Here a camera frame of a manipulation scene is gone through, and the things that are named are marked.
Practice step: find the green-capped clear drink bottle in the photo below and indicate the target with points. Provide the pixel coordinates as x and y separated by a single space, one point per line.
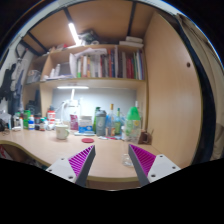
133 124

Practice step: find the white under-shelf light strip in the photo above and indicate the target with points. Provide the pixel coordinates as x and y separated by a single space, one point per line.
72 87

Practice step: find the blue-capped small white bottle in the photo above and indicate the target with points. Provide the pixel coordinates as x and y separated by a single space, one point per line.
31 124

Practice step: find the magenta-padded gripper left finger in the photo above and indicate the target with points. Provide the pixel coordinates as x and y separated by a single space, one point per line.
63 166

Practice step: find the yellow-capped clear glass bottle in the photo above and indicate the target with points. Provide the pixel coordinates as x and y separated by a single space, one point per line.
111 122

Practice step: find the dark green bottle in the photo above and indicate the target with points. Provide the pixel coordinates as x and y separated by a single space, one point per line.
96 118

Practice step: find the red-labelled white jar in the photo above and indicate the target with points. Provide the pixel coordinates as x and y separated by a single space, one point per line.
51 116

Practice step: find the blue and white carton box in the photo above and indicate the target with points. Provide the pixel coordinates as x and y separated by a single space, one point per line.
85 125

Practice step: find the slim green-capped glass bottle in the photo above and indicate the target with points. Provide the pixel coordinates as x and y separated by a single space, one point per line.
118 124

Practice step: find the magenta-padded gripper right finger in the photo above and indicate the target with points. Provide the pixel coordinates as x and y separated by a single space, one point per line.
160 166

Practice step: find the grey shaker bottle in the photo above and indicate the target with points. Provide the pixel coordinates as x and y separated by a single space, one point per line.
101 124

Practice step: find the wooden shelf unit with books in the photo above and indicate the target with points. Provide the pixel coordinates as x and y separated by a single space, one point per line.
100 63

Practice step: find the white ceiling light tube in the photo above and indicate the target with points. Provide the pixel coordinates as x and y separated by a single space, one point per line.
74 33

